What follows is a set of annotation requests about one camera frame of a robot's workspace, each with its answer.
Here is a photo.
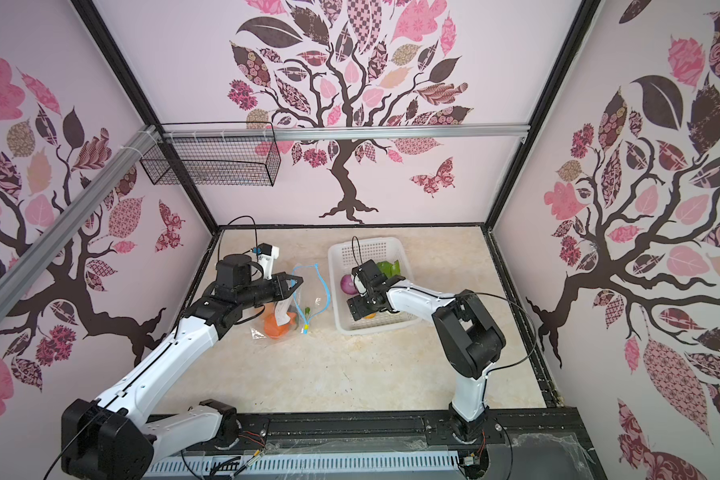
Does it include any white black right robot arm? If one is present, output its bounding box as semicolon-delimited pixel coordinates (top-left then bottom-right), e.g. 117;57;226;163
347;260;506;443

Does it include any clear blue-zipper zip bag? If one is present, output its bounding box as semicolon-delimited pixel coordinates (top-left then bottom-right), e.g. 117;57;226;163
250;262;333;342

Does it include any orange toy pumpkin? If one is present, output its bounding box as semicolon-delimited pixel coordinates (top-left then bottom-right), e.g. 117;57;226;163
263;311;298;340

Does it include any green toy cabbage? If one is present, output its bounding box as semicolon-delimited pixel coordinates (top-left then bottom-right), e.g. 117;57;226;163
376;260;401;278

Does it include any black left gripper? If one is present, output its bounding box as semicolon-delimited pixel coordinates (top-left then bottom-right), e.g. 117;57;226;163
238;271;303;309

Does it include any white perforated plastic basket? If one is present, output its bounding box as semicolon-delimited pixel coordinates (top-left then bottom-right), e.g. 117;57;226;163
328;237;420;336

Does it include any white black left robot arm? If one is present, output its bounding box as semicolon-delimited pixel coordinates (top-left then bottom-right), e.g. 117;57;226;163
56;253;303;479

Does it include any purple toy onion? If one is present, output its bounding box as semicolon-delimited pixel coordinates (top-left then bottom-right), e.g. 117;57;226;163
340;274;358;296

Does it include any aluminium rail left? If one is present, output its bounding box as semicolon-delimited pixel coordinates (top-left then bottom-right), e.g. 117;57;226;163
0;125;159;322

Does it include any white slotted cable duct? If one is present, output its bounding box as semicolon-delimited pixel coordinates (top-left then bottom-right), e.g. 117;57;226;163
144;451;459;479

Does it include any aluminium rail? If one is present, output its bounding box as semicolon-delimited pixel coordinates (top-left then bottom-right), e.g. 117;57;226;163
162;123;530;141
0;125;159;322

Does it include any aluminium rail back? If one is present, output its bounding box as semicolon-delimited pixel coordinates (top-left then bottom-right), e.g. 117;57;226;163
162;123;530;141

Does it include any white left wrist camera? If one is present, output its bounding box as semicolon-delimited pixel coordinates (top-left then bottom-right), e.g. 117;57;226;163
254;243;280;280

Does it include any black base platform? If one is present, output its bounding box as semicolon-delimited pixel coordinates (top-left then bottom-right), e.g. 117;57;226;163
170;407;606;479

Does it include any black wire mesh basket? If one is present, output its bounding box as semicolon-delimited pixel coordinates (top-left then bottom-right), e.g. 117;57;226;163
140;120;281;187

